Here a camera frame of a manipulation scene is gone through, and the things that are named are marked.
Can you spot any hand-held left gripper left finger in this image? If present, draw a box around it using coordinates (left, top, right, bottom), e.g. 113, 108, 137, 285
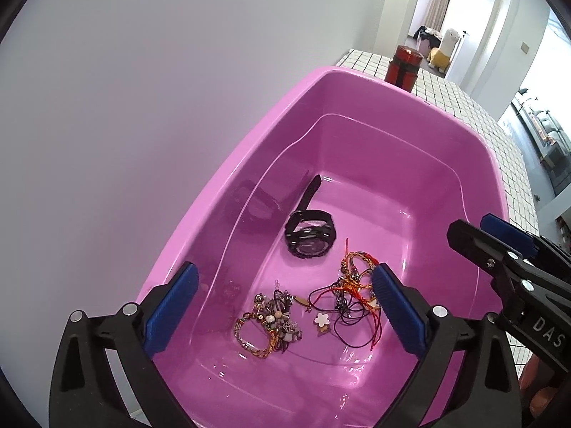
49, 261, 200, 428

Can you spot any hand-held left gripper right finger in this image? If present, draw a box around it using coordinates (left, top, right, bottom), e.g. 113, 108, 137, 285
372, 262, 522, 428

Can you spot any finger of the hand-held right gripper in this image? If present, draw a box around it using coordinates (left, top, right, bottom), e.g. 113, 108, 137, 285
447, 219, 536, 292
481, 214, 571, 277

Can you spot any red cord pendant necklace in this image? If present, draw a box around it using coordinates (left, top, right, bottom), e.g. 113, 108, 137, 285
312, 238, 384, 351

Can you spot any black cord necklace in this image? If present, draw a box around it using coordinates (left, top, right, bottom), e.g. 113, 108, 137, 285
310, 285, 380, 348

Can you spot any yellow green braided bracelet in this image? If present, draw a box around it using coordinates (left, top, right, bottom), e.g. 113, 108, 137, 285
341, 252, 380, 290

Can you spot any braided bracelet with beads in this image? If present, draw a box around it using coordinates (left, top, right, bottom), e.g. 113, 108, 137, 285
234, 312, 279, 360

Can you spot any brown cord necklace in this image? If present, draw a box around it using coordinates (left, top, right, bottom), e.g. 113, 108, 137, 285
274, 281, 313, 310

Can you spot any stone bead bracelet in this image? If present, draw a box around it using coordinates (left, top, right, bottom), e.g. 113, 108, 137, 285
254, 281, 304, 353

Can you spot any black wristwatch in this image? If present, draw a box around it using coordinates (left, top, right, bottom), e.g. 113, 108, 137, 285
284, 174, 337, 261

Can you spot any pink plastic tub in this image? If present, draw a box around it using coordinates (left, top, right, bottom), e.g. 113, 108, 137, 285
134, 66, 511, 428

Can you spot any person's right hand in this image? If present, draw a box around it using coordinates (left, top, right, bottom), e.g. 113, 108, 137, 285
520, 357, 571, 428

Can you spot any grey sofa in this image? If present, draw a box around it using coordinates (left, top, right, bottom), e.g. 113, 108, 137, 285
517, 98, 571, 179

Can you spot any white checkered tablecloth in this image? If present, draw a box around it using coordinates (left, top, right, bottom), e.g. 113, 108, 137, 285
335, 49, 571, 366

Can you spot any red water bottle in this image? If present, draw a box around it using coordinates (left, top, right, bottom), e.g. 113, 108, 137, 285
384, 45, 424, 94

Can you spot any white yellow plush toy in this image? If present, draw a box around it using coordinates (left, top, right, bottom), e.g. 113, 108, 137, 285
428, 28, 465, 71

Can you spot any dark clothes pile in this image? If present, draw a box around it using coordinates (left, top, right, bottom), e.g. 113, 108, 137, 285
413, 27, 440, 52

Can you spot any beige curtain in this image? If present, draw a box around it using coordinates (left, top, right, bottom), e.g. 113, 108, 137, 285
419, 0, 456, 32

